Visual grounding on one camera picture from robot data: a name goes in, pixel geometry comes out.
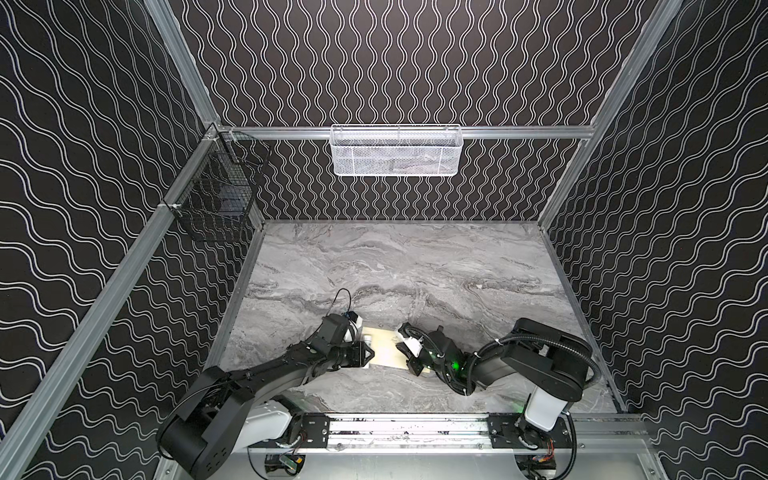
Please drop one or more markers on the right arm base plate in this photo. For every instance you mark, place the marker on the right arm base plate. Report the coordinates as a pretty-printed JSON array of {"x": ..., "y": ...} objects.
[{"x": 512, "y": 431}]

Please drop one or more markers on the cream envelope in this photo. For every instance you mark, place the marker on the cream envelope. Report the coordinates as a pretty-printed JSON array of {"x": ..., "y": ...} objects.
[{"x": 384, "y": 346}]

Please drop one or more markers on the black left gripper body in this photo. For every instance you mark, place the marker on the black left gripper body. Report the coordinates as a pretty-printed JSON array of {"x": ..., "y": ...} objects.
[{"x": 363, "y": 352}]

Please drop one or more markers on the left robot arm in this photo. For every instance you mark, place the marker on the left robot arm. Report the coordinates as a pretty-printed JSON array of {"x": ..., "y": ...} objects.
[{"x": 202, "y": 430}]

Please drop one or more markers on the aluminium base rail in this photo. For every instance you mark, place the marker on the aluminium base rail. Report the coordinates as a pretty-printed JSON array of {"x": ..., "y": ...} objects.
[{"x": 434, "y": 433}]

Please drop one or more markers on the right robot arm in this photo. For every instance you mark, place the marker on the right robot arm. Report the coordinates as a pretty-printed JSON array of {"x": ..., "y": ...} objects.
[{"x": 559, "y": 365}]

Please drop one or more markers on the white wire mesh basket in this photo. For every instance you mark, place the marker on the white wire mesh basket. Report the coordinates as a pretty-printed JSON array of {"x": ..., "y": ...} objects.
[{"x": 390, "y": 150}]

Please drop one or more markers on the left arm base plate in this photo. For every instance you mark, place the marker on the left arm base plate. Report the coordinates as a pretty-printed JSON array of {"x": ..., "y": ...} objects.
[{"x": 306, "y": 431}]

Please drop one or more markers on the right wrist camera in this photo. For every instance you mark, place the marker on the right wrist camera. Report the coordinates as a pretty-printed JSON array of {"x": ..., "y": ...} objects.
[{"x": 410, "y": 347}]

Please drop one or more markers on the black wire basket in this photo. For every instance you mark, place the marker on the black wire basket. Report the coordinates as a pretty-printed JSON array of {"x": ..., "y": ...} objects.
[{"x": 218, "y": 205}]

